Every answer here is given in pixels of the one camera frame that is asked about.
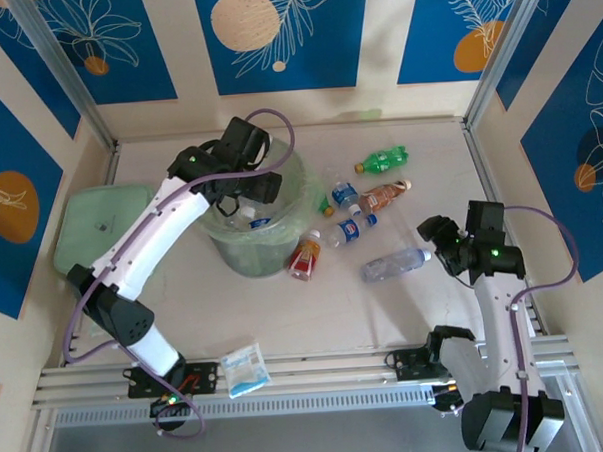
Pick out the arm controller board with wires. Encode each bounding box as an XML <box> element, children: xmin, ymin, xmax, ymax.
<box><xmin>430</xmin><ymin>381</ymin><xmax>465</xmax><ymax>417</ymax></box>
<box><xmin>148</xmin><ymin>393</ymin><xmax>192</xmax><ymax>420</ymax></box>

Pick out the white-capped dark blue label bottle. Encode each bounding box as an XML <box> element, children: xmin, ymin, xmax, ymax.
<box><xmin>330</xmin><ymin>179</ymin><xmax>363</xmax><ymax>219</ymax></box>

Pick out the clear Pepsi label bottle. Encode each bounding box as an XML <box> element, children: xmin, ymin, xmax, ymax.
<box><xmin>320</xmin><ymin>214</ymin><xmax>382</xmax><ymax>249</ymax></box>

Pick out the aluminium frame post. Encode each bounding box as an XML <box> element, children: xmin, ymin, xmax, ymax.
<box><xmin>459</xmin><ymin>0</ymin><xmax>551</xmax><ymax>130</ymax></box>
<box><xmin>6</xmin><ymin>0</ymin><xmax>118</xmax><ymax>155</ymax></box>

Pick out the green mesh waste bin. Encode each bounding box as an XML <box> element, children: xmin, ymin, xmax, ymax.
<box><xmin>193</xmin><ymin>133</ymin><xmax>329</xmax><ymax>283</ymax></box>

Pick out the green bin lid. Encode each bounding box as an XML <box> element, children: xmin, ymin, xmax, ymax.
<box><xmin>49</xmin><ymin>180</ymin><xmax>160</xmax><ymax>278</ymax></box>

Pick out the grey slotted cable duct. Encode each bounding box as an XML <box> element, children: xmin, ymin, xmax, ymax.
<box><xmin>51</xmin><ymin>385</ymin><xmax>441</xmax><ymax>429</ymax></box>

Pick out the aluminium long cross rail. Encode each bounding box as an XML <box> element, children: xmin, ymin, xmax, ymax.
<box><xmin>29</xmin><ymin>333</ymin><xmax>585</xmax><ymax>414</ymax></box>

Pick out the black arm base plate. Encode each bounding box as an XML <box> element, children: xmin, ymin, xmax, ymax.
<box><xmin>125</xmin><ymin>360</ymin><xmax>221</xmax><ymax>401</ymax></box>
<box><xmin>389</xmin><ymin>347</ymin><xmax>442</xmax><ymax>383</ymax></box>

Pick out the clear silver-capped bottle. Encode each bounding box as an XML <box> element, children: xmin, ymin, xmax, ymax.
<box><xmin>359</xmin><ymin>245</ymin><xmax>434</xmax><ymax>283</ymax></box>

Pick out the brown tea plastic bottle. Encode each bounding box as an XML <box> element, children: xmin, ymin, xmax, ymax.
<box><xmin>357</xmin><ymin>178</ymin><xmax>414</xmax><ymax>217</ymax></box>

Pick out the blue white tissue packet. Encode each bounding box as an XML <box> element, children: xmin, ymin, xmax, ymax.
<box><xmin>219</xmin><ymin>340</ymin><xmax>273</xmax><ymax>401</ymax></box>

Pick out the grey metal sheet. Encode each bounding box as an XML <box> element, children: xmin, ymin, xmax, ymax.
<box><xmin>36</xmin><ymin>370</ymin><xmax>601</xmax><ymax>452</ymax></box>

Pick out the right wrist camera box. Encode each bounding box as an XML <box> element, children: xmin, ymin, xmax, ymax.
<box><xmin>463</xmin><ymin>200</ymin><xmax>507</xmax><ymax>240</ymax></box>

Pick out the white-capped blue label water bottle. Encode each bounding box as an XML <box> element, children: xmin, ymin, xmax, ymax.
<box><xmin>230</xmin><ymin>202</ymin><xmax>276</xmax><ymax>231</ymax></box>

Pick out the aluminium side rail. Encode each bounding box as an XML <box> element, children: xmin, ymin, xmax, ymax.
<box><xmin>460</xmin><ymin>117</ymin><xmax>552</xmax><ymax>340</ymax></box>

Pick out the clear green bin liner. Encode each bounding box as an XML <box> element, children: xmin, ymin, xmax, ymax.
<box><xmin>193</xmin><ymin>133</ymin><xmax>327</xmax><ymax>252</ymax></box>

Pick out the blue floral wall panel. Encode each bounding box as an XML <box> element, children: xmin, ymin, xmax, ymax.
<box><xmin>393</xmin><ymin>0</ymin><xmax>531</xmax><ymax>87</ymax></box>
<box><xmin>491</xmin><ymin>0</ymin><xmax>603</xmax><ymax>112</ymax></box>
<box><xmin>33</xmin><ymin>0</ymin><xmax>180</xmax><ymax>108</ymax></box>
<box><xmin>193</xmin><ymin>0</ymin><xmax>373</xmax><ymax>97</ymax></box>
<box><xmin>0</xmin><ymin>0</ymin><xmax>83</xmax><ymax>144</ymax></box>
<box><xmin>0</xmin><ymin>68</ymin><xmax>71</xmax><ymax>320</ymax></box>
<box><xmin>515</xmin><ymin>20</ymin><xmax>603</xmax><ymax>286</ymax></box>

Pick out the clear plastic wrapper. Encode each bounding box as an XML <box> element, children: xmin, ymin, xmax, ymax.
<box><xmin>82</xmin><ymin>314</ymin><xmax>107</xmax><ymax>345</ymax></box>

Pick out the red label juice bottle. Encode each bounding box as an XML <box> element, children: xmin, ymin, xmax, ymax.
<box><xmin>285</xmin><ymin>228</ymin><xmax>325</xmax><ymax>284</ymax></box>

